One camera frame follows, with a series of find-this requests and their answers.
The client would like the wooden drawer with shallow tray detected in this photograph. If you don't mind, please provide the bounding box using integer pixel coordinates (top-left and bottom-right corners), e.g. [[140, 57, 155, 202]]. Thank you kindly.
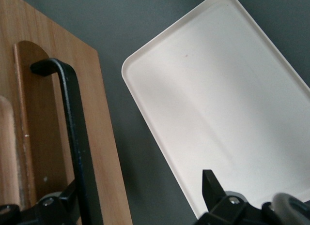
[[0, 0, 133, 225]]

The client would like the black metal drawer handle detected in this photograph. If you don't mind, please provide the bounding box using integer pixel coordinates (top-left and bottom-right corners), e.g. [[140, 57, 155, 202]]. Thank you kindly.
[[30, 58, 98, 225]]

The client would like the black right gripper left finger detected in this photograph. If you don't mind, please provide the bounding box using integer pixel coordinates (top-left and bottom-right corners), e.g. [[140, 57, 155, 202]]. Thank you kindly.
[[0, 179, 82, 225]]

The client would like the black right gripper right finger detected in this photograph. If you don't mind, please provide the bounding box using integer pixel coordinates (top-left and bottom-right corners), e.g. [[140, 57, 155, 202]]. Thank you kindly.
[[196, 169, 267, 225]]

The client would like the beige plastic tray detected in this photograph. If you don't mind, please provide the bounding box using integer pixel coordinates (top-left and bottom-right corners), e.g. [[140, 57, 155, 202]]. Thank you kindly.
[[121, 0, 310, 221]]

